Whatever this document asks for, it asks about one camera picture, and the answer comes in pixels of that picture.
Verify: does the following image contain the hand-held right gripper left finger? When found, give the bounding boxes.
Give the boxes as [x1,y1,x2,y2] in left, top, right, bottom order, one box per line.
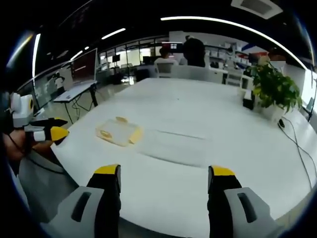
[41,163,122,238]

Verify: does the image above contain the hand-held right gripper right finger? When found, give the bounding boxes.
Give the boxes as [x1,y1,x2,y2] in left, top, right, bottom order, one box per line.
[207,165,285,238]

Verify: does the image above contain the clear container with yellow clips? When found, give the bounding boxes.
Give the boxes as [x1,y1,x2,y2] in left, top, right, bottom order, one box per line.
[95,116,144,148]

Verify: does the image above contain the person's left hand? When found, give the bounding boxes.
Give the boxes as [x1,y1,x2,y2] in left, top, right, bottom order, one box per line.
[2,131,34,162]

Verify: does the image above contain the white side table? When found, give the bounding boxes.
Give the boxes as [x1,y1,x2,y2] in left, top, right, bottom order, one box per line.
[53,81,99,125]

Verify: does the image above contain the person's grey clothing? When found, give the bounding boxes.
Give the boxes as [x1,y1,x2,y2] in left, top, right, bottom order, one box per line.
[17,150,80,224]

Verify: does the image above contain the large dark monitor screen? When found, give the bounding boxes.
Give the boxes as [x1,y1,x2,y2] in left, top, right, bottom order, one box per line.
[71,48,98,84]

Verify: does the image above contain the white plant pot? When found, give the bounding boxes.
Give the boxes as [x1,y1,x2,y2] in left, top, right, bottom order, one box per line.
[261,103,286,124]

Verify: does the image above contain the small black box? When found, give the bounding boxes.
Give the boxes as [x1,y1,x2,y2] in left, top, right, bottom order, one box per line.
[242,97,255,111]

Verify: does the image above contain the short ceiling light bar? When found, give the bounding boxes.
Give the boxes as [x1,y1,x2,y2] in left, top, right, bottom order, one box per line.
[101,27,127,41]

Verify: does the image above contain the white office chair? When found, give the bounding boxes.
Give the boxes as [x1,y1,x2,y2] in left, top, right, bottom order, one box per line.
[157,61,174,79]

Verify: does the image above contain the green potted plant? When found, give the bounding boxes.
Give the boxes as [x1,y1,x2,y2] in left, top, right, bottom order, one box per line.
[247,57,304,114]

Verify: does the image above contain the long curved ceiling light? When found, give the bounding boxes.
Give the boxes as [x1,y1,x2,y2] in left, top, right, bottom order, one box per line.
[160,16,311,68]

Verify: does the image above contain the ceiling air vent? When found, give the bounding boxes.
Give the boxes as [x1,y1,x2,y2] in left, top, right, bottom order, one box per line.
[230,0,284,20]

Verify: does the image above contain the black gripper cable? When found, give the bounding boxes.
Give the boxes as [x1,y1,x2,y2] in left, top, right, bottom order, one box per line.
[8,132,65,174]

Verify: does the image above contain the black table cable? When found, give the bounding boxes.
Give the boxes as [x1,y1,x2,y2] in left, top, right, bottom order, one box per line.
[277,116,315,191]

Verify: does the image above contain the wall screen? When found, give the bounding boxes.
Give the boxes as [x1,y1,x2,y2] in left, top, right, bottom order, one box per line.
[162,42,184,53]

